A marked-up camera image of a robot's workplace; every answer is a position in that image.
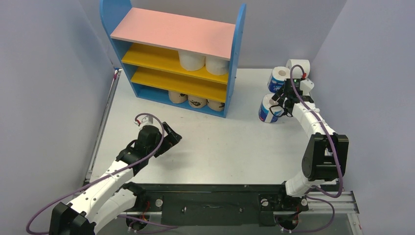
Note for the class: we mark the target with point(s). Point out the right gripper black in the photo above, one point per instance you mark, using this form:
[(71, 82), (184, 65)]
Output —
[(285, 98)]

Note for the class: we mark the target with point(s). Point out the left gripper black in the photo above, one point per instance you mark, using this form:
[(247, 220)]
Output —
[(169, 140)]

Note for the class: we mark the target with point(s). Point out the blue roll back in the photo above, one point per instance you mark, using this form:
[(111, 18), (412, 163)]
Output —
[(277, 78)]

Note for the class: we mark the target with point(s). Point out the blue roll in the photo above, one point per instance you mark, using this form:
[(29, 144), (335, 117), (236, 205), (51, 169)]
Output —
[(277, 78), (269, 111)]

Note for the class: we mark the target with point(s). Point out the blue roll front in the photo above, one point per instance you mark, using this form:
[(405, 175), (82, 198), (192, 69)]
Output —
[(269, 111)]

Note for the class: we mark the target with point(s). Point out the brown cartoon roll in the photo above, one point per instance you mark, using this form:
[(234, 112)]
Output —
[(196, 102), (176, 97)]

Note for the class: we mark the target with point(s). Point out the plain white toilet roll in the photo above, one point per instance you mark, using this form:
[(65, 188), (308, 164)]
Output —
[(217, 66)]

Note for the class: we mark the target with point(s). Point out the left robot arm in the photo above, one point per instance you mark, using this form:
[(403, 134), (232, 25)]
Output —
[(89, 212)]

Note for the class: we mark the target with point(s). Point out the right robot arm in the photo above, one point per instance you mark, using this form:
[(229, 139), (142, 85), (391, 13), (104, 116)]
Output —
[(324, 162)]

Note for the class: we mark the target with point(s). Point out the blue pink yellow shelf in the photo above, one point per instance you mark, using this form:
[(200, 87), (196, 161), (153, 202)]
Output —
[(146, 43)]

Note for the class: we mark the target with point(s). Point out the white roll lying at back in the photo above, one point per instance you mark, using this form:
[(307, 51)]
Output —
[(297, 72)]

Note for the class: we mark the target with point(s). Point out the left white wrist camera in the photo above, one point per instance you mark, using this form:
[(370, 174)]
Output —
[(146, 120)]

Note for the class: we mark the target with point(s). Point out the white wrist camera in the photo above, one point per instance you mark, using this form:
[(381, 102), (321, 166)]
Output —
[(146, 120), (306, 86)]

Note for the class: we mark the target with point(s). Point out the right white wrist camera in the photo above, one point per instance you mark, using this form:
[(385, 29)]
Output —
[(306, 86)]

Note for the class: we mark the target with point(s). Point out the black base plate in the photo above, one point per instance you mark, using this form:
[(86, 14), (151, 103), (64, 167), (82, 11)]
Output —
[(216, 205)]

